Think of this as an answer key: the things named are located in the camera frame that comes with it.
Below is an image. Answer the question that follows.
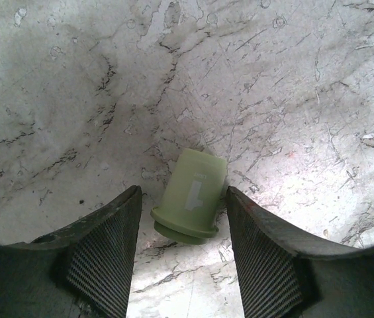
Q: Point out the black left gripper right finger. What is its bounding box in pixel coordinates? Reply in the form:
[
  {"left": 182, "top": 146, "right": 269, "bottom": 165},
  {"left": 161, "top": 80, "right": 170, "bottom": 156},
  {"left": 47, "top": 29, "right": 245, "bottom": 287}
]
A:
[{"left": 226, "top": 187, "right": 374, "bottom": 317}]

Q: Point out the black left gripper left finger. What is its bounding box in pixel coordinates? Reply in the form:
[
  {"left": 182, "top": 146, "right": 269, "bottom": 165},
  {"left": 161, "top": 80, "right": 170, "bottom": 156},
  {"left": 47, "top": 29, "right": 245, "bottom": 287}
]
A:
[{"left": 0, "top": 185, "right": 142, "bottom": 317}]

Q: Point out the green coffee capsule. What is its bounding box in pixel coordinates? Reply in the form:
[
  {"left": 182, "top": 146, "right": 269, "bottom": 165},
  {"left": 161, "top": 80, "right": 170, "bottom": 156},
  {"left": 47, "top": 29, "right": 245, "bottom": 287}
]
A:
[{"left": 150, "top": 148, "right": 227, "bottom": 245}]

